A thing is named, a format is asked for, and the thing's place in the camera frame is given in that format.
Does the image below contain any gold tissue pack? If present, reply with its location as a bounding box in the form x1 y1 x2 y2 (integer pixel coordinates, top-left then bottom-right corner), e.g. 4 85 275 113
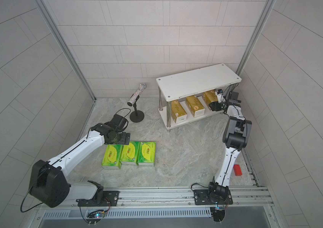
172 100 188 124
202 90 218 107
186 96 205 117

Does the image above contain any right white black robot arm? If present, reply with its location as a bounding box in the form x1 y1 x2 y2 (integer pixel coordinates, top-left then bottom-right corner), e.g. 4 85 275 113
193 89 252 206

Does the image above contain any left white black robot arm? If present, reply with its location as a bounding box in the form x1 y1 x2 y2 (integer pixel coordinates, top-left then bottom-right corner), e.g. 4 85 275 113
28 114 130 208

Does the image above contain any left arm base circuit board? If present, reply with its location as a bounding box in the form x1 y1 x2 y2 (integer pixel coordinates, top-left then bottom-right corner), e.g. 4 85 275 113
86 210 106 226

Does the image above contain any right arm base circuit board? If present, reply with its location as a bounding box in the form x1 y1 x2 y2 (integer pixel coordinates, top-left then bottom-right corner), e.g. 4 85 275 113
210 207 226 223

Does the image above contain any green tissue pack middle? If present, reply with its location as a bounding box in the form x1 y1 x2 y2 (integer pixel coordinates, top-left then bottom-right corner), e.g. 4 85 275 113
120 141 141 165

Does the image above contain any green tissue pack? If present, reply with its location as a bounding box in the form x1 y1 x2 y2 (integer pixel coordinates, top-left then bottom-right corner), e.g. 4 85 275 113
120 141 141 165
102 144 123 169
137 142 156 166

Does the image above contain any green tissue pack left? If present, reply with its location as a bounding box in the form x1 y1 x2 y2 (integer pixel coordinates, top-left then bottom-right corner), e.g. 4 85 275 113
102 144 123 169

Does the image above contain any green tissue pack right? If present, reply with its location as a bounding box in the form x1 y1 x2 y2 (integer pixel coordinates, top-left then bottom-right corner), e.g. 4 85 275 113
137 142 156 166

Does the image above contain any white two-tier shelf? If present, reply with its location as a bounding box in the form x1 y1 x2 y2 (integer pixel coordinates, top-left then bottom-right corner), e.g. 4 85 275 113
156 64 241 131

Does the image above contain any glitter microphone on black stand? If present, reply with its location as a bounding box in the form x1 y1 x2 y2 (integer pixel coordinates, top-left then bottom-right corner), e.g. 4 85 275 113
127 83 147 123

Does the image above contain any small red block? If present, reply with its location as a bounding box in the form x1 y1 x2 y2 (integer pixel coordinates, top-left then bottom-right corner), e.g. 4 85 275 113
233 164 242 176

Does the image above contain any aluminium mounting rail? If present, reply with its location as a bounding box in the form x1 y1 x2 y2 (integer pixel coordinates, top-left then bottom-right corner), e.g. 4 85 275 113
34 186 275 211

